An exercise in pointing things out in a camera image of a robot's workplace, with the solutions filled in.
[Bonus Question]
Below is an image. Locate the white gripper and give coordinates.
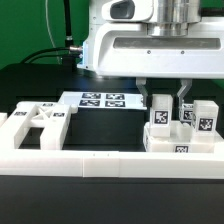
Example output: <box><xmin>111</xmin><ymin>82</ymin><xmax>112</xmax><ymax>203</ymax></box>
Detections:
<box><xmin>93</xmin><ymin>0</ymin><xmax>224</xmax><ymax>108</ymax></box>

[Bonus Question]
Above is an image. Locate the white chair seat part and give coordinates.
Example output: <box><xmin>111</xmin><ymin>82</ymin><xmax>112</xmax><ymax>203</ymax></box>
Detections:
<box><xmin>143</xmin><ymin>121</ymin><xmax>224</xmax><ymax>153</ymax></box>

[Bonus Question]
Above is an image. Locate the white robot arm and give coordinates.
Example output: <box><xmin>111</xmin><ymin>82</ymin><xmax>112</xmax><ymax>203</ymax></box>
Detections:
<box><xmin>79</xmin><ymin>0</ymin><xmax>224</xmax><ymax>95</ymax></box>

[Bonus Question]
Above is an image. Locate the white chair back part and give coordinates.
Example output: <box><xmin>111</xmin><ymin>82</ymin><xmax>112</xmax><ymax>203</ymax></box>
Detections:
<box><xmin>0</xmin><ymin>101</ymin><xmax>78</xmax><ymax>150</ymax></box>

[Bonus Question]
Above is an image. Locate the white tag sheet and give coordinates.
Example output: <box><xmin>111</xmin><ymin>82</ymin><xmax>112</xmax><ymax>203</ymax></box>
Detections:
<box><xmin>59</xmin><ymin>91</ymin><xmax>146</xmax><ymax>110</ymax></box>

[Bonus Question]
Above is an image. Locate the black cable bundle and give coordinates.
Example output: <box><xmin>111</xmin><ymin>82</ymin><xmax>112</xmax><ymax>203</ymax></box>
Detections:
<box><xmin>20</xmin><ymin>0</ymin><xmax>84</xmax><ymax>65</ymax></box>

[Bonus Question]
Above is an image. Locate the white thin cable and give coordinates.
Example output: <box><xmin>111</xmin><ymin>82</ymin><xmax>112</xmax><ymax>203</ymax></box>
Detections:
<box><xmin>45</xmin><ymin>0</ymin><xmax>63</xmax><ymax>65</ymax></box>

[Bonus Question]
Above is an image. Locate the white U-shaped obstacle frame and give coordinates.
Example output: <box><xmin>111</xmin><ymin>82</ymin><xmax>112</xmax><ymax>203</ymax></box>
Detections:
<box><xmin>0</xmin><ymin>113</ymin><xmax>224</xmax><ymax>179</ymax></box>

